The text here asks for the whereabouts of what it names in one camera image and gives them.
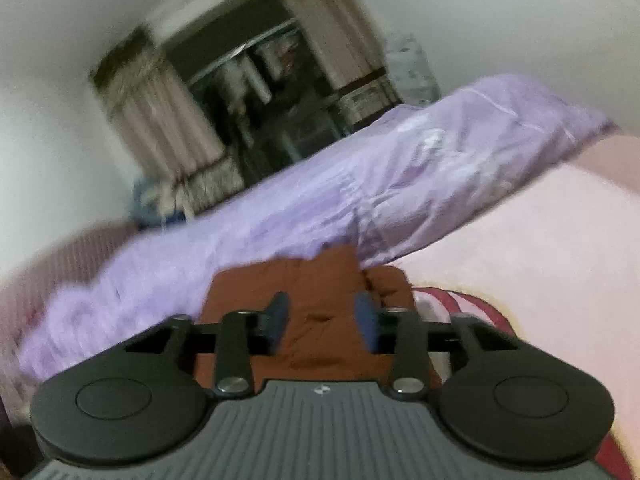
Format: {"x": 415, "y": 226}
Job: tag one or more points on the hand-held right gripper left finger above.
{"x": 276, "y": 322}

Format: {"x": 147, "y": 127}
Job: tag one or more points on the dark window with hanging clothes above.
{"x": 260, "y": 100}

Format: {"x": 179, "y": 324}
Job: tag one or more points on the quilted mauve headboard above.
{"x": 45, "y": 270}

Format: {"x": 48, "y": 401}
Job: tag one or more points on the plastic-covered standing fan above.
{"x": 412, "y": 67}

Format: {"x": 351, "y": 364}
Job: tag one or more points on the pink printed bed sheet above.
{"x": 525, "y": 240}

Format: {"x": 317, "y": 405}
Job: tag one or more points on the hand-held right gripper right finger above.
{"x": 365, "y": 322}

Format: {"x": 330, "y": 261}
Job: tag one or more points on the beige striped curtain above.
{"x": 155, "y": 125}
{"x": 340, "y": 45}

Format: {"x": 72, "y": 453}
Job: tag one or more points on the pile of blue white clothes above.
{"x": 155, "y": 202}

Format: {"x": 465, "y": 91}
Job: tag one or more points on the brown padded jacket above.
{"x": 320, "y": 320}

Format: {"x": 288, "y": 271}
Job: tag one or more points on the purple duvet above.
{"x": 300, "y": 210}

